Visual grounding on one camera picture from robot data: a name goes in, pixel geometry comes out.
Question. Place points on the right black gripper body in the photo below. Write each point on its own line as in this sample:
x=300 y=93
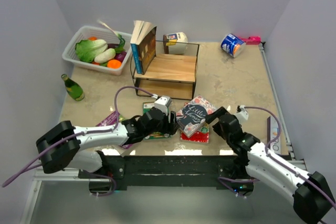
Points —
x=217 y=128

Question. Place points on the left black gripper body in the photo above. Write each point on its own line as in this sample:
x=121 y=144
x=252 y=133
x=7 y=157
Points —
x=164 y=126

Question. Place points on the Little Women book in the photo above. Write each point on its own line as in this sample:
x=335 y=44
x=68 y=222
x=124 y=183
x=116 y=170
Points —
x=191 y=117

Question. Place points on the red patterned book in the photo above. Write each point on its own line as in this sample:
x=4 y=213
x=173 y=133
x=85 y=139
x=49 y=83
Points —
x=200 y=136

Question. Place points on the dark Edward Tulane book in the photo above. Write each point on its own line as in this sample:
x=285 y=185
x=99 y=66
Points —
x=148 y=49

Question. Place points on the blue 26-storey treehouse book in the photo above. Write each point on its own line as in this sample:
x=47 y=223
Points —
x=138 y=25

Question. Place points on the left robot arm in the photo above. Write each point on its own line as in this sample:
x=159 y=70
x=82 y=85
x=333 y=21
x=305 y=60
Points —
x=66 y=146

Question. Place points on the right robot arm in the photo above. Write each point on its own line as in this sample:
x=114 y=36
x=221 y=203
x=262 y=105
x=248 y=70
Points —
x=309 y=193

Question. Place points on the green coin book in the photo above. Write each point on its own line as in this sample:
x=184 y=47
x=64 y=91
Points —
x=146 y=107

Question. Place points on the small box at table edge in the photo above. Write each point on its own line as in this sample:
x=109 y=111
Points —
x=272 y=133

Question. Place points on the purple 117-storey treehouse book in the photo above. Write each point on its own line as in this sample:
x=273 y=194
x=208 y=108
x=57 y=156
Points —
x=111 y=120

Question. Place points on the orange toy fruit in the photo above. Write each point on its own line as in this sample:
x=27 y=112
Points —
x=114 y=64

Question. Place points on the purple toy eggplant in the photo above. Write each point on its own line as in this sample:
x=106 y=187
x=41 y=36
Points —
x=120 y=56

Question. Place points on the white cartoon mug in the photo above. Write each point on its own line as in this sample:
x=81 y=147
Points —
x=175 y=43

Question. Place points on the white toy radish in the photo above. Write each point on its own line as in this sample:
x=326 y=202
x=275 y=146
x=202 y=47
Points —
x=105 y=56

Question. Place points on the pink stapler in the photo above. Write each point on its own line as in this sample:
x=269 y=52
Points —
x=252 y=40

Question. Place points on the green glass bottle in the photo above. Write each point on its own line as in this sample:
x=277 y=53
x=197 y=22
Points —
x=73 y=89

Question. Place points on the white plastic basket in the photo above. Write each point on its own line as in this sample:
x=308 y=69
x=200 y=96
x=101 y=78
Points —
x=119 y=43

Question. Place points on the toy cabbage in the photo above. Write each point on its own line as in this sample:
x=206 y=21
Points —
x=87 y=50

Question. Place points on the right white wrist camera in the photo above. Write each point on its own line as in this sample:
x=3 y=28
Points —
x=241 y=114

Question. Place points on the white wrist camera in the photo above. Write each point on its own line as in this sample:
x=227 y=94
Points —
x=241 y=114
x=162 y=103

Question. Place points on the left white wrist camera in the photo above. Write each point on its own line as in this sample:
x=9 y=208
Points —
x=162 y=103

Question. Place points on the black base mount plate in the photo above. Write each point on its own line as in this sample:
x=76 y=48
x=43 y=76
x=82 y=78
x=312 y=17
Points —
x=165 y=171

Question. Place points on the wood and wire shelf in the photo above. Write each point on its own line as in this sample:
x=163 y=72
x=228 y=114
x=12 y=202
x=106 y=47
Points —
x=170 y=74

